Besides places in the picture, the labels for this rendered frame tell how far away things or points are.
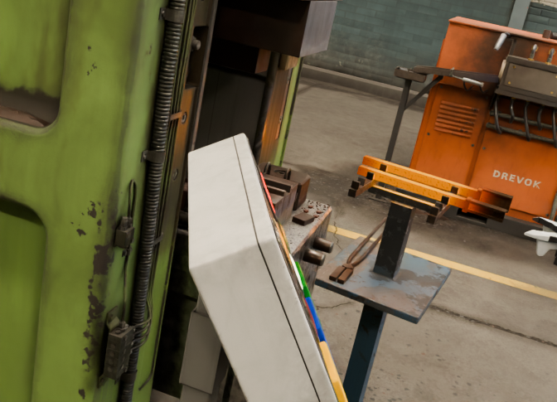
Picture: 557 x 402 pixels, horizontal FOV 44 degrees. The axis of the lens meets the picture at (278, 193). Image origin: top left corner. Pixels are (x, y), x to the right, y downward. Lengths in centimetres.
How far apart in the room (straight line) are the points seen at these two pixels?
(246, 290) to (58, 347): 59
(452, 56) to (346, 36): 432
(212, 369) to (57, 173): 39
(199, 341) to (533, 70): 387
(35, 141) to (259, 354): 54
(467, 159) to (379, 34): 429
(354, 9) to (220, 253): 832
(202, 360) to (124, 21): 45
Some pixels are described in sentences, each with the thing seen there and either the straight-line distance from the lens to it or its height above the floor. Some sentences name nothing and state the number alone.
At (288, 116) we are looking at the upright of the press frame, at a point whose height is 104.
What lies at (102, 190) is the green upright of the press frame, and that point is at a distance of 101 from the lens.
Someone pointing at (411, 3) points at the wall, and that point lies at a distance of 876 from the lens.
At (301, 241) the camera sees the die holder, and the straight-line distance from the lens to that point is 135.
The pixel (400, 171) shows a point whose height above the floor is 92.
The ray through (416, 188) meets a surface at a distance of 188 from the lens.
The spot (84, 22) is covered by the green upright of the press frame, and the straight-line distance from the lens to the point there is 99.
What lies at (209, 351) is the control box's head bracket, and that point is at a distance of 83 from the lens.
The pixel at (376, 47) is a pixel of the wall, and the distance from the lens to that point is 884.
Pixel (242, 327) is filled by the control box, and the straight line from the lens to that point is 63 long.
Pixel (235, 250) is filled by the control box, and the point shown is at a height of 118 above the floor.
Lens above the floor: 143
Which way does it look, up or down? 19 degrees down
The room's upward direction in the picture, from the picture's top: 12 degrees clockwise
